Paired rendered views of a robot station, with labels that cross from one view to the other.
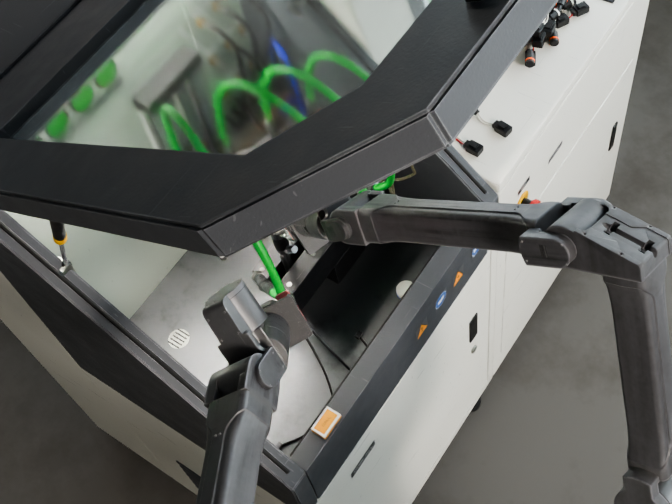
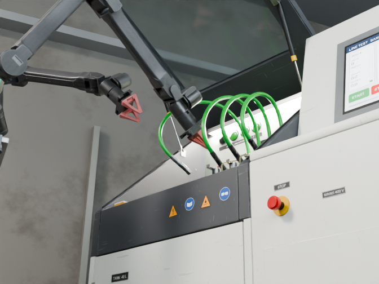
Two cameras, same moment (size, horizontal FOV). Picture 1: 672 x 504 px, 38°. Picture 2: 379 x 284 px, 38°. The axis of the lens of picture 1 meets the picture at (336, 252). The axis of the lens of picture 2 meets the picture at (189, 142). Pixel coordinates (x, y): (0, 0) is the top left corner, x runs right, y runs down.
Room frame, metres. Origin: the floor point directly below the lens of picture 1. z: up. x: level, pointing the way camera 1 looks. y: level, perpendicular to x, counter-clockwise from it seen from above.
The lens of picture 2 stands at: (0.84, -1.74, 0.36)
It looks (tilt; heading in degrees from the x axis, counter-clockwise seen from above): 25 degrees up; 89
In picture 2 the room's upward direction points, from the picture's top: 1 degrees clockwise
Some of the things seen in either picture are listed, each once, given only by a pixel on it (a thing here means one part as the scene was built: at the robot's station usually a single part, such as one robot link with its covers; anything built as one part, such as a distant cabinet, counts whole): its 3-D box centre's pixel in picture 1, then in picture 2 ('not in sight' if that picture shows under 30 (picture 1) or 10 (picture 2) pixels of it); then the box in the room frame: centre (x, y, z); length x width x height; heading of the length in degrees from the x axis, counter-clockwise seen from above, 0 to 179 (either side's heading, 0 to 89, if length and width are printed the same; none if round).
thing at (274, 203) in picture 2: (529, 205); (276, 204); (1.09, -0.42, 0.80); 0.05 x 0.04 x 0.05; 134
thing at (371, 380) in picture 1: (396, 345); (166, 216); (0.81, -0.07, 0.87); 0.62 x 0.04 x 0.16; 134
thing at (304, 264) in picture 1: (328, 236); not in sight; (1.06, 0.01, 0.91); 0.34 x 0.10 x 0.15; 134
